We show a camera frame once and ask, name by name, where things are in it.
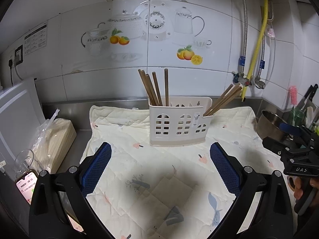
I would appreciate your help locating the white plastic spatula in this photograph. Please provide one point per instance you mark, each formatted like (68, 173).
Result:
(310, 115)

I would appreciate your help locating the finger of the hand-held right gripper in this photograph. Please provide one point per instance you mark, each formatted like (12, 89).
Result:
(291, 128)
(276, 145)

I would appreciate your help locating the white cutting board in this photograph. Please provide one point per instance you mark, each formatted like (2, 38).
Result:
(17, 119)

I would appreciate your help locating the beige plastic chopstick holder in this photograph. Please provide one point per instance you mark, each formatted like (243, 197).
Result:
(174, 139)

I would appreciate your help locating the green glass bottle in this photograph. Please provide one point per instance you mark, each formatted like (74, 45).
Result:
(297, 115)

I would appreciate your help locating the brass pipe valve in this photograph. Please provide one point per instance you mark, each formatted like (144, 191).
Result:
(241, 78)
(259, 83)

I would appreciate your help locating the wall power socket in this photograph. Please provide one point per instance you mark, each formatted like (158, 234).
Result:
(19, 54)

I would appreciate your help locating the stainless steel pot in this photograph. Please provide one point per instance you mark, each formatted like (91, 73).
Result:
(271, 124)

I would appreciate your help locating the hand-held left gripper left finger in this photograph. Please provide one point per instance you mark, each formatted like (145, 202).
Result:
(97, 164)

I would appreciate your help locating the clear glass cup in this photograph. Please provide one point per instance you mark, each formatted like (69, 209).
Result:
(25, 161)

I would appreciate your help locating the beige stack in plastic bag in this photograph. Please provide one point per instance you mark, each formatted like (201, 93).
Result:
(58, 139)

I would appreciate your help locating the pink bottle brush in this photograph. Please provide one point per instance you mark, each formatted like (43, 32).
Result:
(293, 95)

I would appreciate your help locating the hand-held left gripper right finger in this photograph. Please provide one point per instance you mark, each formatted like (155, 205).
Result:
(225, 164)

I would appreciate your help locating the person's right hand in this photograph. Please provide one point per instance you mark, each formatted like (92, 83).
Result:
(296, 188)

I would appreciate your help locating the wall notice sticker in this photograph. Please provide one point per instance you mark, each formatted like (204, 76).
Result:
(36, 38)

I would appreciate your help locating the smartphone with lit screen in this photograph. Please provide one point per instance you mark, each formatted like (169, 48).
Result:
(26, 188)

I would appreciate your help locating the printed quilted mat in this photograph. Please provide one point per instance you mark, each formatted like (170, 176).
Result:
(139, 159)

